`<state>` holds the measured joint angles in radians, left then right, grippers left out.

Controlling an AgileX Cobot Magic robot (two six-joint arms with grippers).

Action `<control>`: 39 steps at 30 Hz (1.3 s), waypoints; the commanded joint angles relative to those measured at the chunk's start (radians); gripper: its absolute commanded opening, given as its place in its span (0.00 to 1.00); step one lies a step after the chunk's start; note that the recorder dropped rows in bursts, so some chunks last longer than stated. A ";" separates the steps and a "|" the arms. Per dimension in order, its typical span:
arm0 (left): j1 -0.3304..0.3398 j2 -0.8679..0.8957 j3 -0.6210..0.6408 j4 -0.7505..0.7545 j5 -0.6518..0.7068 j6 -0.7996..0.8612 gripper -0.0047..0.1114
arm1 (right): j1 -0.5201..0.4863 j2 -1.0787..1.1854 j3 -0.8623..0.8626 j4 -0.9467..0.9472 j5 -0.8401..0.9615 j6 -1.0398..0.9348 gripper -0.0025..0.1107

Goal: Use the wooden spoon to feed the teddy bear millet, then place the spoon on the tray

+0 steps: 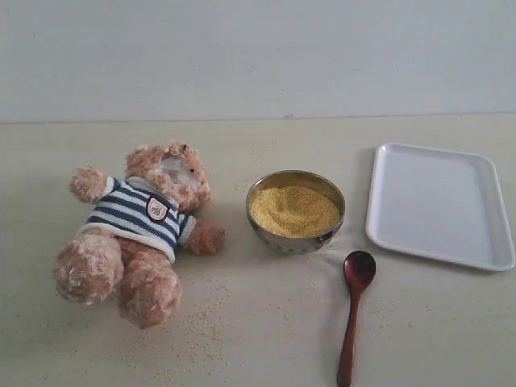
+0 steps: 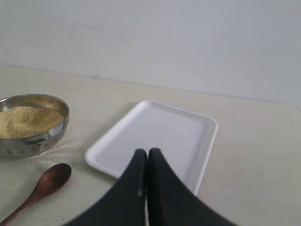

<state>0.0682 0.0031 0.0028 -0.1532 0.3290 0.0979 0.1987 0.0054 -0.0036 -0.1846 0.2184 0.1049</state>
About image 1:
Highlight dark red wooden spoon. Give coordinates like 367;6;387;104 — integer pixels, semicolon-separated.
336;250;377;387

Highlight tan teddy bear striped sweater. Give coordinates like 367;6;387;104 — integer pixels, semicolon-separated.
53;141;225;329

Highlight steel bowl of yellow grain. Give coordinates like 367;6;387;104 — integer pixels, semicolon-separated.
245;170;346;255

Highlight white plastic tray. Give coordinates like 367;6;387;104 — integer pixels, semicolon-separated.
365;143;515;272

